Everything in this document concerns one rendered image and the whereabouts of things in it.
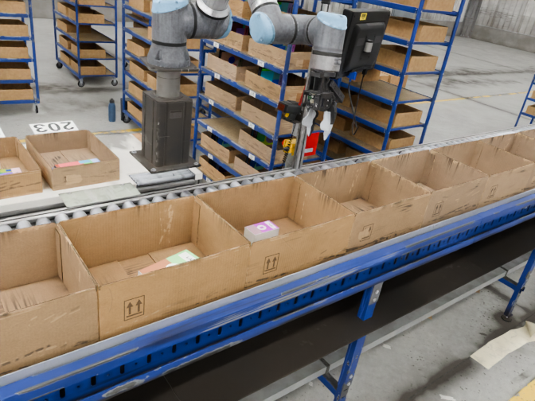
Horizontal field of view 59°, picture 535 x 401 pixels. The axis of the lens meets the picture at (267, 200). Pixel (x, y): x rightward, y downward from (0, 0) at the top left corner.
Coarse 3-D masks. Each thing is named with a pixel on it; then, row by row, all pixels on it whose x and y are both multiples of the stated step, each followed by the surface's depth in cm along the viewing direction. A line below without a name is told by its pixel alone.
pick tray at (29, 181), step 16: (0, 144) 207; (16, 144) 209; (0, 160) 207; (16, 160) 209; (32, 160) 193; (0, 176) 176; (16, 176) 180; (32, 176) 184; (0, 192) 179; (16, 192) 183; (32, 192) 186
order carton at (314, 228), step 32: (224, 192) 147; (256, 192) 155; (288, 192) 164; (320, 192) 154; (288, 224) 165; (320, 224) 135; (352, 224) 145; (256, 256) 125; (288, 256) 133; (320, 256) 142
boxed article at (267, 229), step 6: (264, 222) 156; (270, 222) 156; (246, 228) 151; (252, 228) 151; (258, 228) 151; (264, 228) 152; (270, 228) 152; (276, 228) 153; (246, 234) 151; (252, 234) 149; (258, 234) 149; (264, 234) 150; (270, 234) 152; (276, 234) 154; (252, 240) 149; (258, 240) 150
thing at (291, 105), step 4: (284, 100) 232; (288, 100) 233; (292, 100) 236; (280, 104) 230; (284, 104) 228; (288, 104) 229; (292, 104) 230; (296, 104) 232; (280, 108) 230; (284, 108) 228; (288, 108) 229; (292, 108) 231; (296, 108) 232; (300, 108) 234; (284, 112) 229; (288, 112) 231; (292, 112) 232; (296, 112) 234; (288, 116) 235; (292, 116) 235; (292, 120) 236
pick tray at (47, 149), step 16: (32, 144) 204; (48, 144) 220; (64, 144) 224; (80, 144) 229; (96, 144) 222; (48, 160) 214; (64, 160) 216; (80, 160) 218; (112, 160) 202; (48, 176) 193; (64, 176) 191; (80, 176) 196; (96, 176) 200; (112, 176) 205
